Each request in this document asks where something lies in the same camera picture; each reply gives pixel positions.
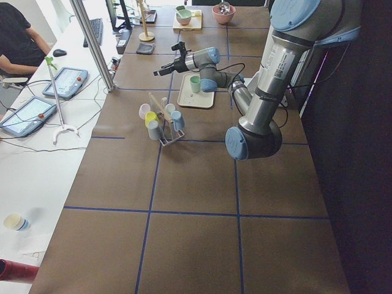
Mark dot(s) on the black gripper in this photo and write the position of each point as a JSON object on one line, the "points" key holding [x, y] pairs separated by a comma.
{"points": [[180, 64]]}

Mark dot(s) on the mint green cup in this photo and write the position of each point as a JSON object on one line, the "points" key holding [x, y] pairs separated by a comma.
{"points": [[195, 83]]}

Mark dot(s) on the cream rabbit tray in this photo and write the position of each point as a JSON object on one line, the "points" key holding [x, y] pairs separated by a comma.
{"points": [[187, 98]]}

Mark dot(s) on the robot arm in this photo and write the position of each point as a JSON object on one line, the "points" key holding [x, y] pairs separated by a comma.
{"points": [[296, 27]]}

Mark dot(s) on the cream white cup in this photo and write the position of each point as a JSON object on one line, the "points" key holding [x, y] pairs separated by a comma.
{"points": [[170, 108]]}

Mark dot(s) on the pink cup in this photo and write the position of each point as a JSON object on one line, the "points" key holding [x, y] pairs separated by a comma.
{"points": [[143, 110]]}

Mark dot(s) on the yellow cup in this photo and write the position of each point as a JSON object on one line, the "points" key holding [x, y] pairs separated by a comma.
{"points": [[150, 116]]}

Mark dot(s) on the light blue cup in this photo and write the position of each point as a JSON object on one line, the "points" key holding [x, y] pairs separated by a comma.
{"points": [[177, 120]]}

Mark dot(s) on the grey cup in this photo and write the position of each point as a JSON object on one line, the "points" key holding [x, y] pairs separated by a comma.
{"points": [[154, 130]]}

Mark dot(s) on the paper cup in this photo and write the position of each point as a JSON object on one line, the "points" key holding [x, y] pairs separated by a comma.
{"points": [[16, 222]]}

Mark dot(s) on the grey folded cloth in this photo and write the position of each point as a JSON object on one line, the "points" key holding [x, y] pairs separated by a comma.
{"points": [[145, 48]]}

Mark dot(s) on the wooden mug tree stand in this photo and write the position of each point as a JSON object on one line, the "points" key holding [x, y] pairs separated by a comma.
{"points": [[145, 36]]}

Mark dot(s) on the black box with label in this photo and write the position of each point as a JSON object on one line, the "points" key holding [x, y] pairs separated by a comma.
{"points": [[122, 39]]}

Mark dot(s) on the green bowl on pink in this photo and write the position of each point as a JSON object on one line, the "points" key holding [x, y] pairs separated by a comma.
{"points": [[183, 16]]}

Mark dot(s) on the bamboo cutting board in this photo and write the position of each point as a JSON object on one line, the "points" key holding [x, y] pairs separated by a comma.
{"points": [[194, 24]]}

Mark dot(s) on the black computer monitor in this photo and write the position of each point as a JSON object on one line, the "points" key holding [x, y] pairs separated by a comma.
{"points": [[112, 8]]}

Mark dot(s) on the black keyboard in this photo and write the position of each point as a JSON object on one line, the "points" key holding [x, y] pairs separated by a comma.
{"points": [[97, 28]]}

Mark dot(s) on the pink bowl with ice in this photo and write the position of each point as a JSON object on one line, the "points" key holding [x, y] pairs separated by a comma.
{"points": [[221, 17]]}

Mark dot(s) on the metal ice scoop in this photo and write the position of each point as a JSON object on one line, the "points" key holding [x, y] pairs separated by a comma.
{"points": [[224, 7]]}

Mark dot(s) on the upper teach pendant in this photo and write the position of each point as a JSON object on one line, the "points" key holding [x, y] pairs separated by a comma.
{"points": [[68, 81]]}

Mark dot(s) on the teach pendant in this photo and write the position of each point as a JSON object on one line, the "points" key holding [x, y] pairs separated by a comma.
{"points": [[68, 81], [29, 117]]}

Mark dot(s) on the computer mouse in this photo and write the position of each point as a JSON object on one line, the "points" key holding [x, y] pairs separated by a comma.
{"points": [[59, 53]]}

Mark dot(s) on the reacher grabber tool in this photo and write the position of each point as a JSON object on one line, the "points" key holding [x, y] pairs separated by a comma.
{"points": [[63, 127]]}

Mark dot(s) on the seated person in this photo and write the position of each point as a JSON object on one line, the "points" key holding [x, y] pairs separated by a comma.
{"points": [[22, 48]]}

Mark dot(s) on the lower teach pendant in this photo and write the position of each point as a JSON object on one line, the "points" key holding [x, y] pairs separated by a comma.
{"points": [[29, 117]]}

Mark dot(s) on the red cylinder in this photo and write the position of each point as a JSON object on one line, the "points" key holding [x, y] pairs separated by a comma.
{"points": [[18, 272]]}

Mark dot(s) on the white wire cup rack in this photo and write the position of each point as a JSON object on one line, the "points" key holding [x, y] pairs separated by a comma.
{"points": [[169, 135]]}

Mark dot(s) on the aluminium frame post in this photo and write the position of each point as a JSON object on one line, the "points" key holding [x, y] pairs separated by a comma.
{"points": [[93, 44]]}

